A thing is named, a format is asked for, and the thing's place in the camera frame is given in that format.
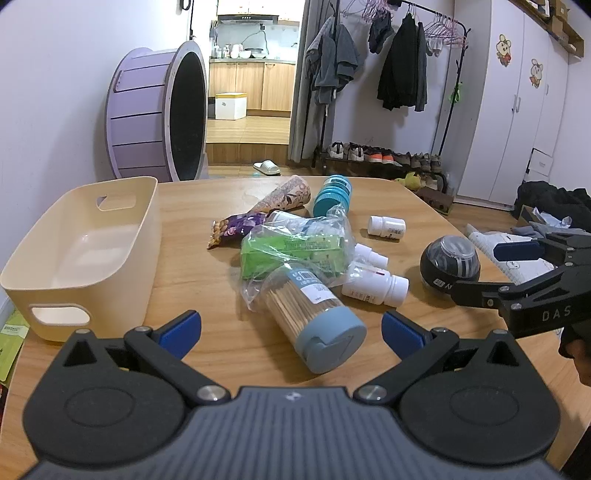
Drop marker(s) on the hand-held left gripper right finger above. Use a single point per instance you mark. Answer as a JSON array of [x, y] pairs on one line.
[[401, 334]]

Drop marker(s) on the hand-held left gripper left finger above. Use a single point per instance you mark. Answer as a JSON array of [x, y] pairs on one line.
[[182, 330]]

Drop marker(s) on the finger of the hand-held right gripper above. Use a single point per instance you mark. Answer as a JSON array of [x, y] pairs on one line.
[[517, 251], [475, 295]]

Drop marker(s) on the black gyro ball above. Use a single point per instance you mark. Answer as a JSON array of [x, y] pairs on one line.
[[450, 267]]

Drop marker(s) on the red-striped white pill bottle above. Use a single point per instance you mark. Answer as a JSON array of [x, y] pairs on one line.
[[376, 287]]

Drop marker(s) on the toothpick jar blue lid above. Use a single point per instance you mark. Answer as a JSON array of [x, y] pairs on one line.
[[318, 323]]

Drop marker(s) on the small white pill bottle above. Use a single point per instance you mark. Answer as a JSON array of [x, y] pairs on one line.
[[388, 227]]

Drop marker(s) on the purple snack packet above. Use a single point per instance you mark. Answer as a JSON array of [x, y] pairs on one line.
[[235, 227]]

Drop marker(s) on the cream plastic bin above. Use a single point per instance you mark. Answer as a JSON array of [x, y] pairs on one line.
[[78, 258]]

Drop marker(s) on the green packet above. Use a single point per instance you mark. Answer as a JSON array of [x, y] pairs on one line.
[[295, 251]]

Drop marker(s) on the teal plastic bottle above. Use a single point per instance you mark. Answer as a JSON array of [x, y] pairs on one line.
[[332, 194]]

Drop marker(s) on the floral paper cone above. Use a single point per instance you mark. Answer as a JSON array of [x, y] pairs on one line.
[[286, 196]]

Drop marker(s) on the white printed cloth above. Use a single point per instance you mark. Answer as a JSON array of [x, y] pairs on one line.
[[498, 240]]

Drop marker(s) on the black bag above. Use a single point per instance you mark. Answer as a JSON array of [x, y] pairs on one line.
[[549, 201]]

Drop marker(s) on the white cardboard box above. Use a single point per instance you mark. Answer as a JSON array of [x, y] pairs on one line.
[[540, 162]]

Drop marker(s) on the brown cardboard scratcher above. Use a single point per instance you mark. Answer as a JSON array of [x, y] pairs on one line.
[[436, 199]]

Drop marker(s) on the yellow green plush toy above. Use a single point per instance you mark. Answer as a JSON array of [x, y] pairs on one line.
[[411, 181]]

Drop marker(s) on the white wardrobe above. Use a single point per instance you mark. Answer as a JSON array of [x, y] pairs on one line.
[[521, 115]]

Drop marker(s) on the row of shoes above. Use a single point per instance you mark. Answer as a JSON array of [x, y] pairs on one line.
[[383, 154]]

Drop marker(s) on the green hanging toy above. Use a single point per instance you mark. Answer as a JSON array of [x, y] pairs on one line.
[[456, 92]]

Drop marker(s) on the cartoon mouse sticker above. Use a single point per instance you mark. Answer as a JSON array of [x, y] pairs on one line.
[[535, 73], [504, 50]]

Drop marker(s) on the white slipper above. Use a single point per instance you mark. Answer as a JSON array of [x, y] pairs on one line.
[[267, 167]]

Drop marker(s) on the black shoe rack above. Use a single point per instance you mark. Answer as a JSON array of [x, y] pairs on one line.
[[323, 162]]

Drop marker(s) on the black clothes rack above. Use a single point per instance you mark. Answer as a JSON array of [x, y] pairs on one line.
[[461, 69]]

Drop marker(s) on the purple cat wheel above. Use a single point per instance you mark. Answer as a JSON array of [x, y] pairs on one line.
[[138, 115]]

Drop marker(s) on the black coat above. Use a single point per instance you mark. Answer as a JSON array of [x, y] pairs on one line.
[[401, 64]]

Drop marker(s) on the white foam box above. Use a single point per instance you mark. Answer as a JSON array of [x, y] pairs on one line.
[[231, 106]]

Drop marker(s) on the wooden shelf with boxes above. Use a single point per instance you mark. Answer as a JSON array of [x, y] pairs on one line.
[[561, 25]]

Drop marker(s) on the pink clothes hangers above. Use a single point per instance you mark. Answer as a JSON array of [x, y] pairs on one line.
[[445, 30]]

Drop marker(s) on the wooden kitchen base cabinets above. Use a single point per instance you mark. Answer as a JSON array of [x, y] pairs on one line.
[[251, 85]]

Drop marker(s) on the dark grey garment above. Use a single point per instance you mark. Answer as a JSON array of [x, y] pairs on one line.
[[381, 30]]

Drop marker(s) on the grey door curtain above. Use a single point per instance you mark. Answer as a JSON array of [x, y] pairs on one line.
[[304, 92]]

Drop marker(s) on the grey hoodie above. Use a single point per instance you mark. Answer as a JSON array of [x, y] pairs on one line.
[[332, 60]]

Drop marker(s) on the group of kitchen dishes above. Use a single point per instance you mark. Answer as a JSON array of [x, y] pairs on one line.
[[240, 51]]

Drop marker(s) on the range hood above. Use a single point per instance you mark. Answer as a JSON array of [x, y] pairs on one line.
[[247, 18]]

